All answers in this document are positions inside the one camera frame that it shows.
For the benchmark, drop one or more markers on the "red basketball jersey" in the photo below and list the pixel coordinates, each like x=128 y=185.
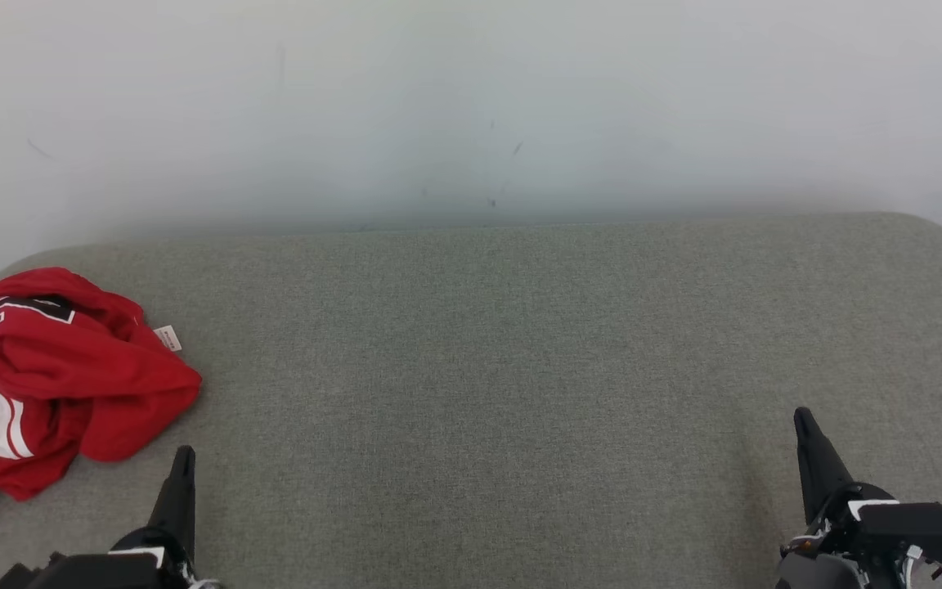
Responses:
x=87 y=368

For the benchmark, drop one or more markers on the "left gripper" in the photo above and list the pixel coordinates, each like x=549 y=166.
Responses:
x=111 y=573

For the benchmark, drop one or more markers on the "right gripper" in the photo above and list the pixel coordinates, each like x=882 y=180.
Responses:
x=896 y=540

